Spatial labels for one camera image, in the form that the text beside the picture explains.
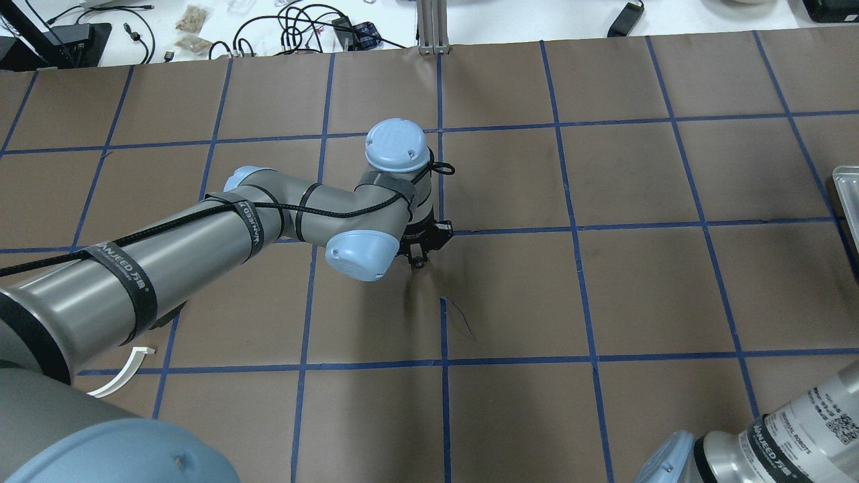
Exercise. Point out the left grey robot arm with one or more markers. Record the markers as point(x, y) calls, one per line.
point(82, 304)

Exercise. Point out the metal tray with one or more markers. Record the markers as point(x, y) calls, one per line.
point(845, 181)

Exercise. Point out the aluminium frame post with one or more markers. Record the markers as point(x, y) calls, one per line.
point(432, 27)

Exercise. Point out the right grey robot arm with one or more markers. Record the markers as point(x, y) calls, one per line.
point(813, 438)

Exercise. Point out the white curved plastic bracket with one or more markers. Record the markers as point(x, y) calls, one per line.
point(133, 363)

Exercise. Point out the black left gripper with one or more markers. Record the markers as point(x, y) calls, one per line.
point(424, 239)

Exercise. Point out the black power adapter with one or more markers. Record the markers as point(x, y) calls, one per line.
point(626, 19)

